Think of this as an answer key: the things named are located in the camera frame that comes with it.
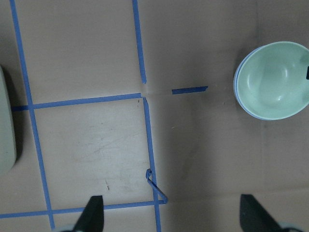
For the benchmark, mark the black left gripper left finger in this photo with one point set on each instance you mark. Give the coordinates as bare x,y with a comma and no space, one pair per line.
92,217

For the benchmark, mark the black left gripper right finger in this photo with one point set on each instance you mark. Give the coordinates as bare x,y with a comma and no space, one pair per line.
253,217

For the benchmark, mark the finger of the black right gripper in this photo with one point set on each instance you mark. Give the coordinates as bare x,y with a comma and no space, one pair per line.
307,74

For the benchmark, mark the green bowl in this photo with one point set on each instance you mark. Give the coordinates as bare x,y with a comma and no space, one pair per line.
272,82

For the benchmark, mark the blue bowl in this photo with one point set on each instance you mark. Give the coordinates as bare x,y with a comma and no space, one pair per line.
236,82

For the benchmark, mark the cream chrome toaster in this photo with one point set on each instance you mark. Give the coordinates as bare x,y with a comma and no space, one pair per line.
8,151

